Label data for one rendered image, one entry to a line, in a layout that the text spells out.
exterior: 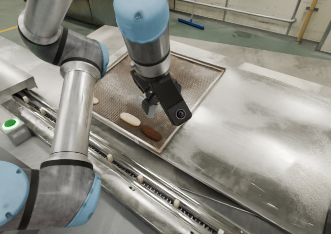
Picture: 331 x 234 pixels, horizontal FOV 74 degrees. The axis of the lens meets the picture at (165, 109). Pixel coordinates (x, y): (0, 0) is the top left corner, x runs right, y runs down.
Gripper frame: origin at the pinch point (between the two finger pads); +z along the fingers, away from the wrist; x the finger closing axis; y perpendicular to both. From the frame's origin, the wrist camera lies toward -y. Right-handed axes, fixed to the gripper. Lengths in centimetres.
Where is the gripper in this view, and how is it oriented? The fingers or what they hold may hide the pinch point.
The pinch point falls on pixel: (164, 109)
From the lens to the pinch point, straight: 60.9
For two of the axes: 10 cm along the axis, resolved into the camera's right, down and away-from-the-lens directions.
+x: -8.2, 5.5, -1.7
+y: -5.7, -7.5, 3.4
